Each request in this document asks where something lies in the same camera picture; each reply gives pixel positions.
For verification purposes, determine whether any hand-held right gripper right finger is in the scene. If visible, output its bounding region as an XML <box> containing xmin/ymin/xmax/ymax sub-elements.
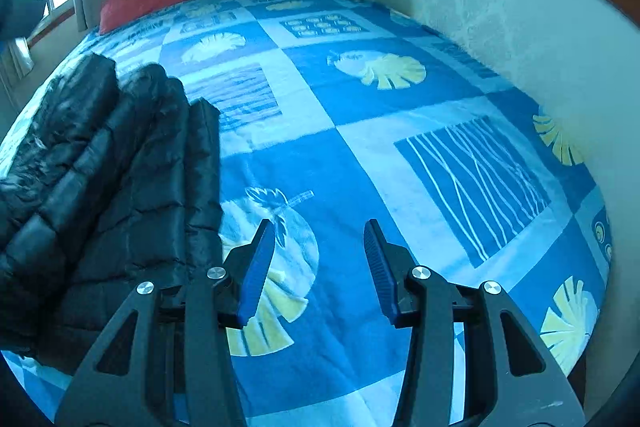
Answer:
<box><xmin>363</xmin><ymin>219</ymin><xmax>587</xmax><ymax>427</ymax></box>

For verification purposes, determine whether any black puffer jacket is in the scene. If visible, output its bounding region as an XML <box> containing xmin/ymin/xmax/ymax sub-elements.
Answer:
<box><xmin>0</xmin><ymin>53</ymin><xmax>224</xmax><ymax>360</ymax></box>

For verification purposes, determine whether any bed with blue patterned sheet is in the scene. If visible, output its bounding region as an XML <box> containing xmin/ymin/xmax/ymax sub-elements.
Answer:
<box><xmin>0</xmin><ymin>0</ymin><xmax>613</xmax><ymax>425</ymax></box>

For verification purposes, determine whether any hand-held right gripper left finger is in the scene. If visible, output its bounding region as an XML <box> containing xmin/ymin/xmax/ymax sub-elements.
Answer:
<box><xmin>54</xmin><ymin>219</ymin><xmax>277</xmax><ymax>427</ymax></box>

